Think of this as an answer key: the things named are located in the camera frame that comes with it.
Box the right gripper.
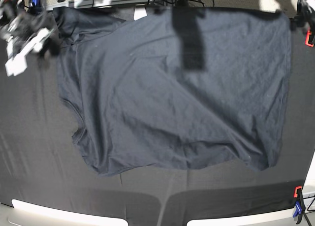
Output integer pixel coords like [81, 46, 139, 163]
[5, 28, 54, 76]

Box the dark navy t-shirt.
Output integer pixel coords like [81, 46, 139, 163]
[53, 7, 291, 176]

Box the orange blue clamp near right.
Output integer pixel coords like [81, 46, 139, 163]
[293, 186, 312, 226]

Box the blue clamp far left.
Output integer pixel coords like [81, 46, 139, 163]
[29, 0, 43, 14]

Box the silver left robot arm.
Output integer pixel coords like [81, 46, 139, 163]
[290, 0, 315, 34]

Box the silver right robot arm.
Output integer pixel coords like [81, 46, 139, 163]
[0, 0, 60, 77]

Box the orange clamp far right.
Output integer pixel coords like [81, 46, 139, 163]
[305, 30, 315, 47]

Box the black table cover cloth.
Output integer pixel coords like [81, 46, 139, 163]
[0, 28, 315, 226]

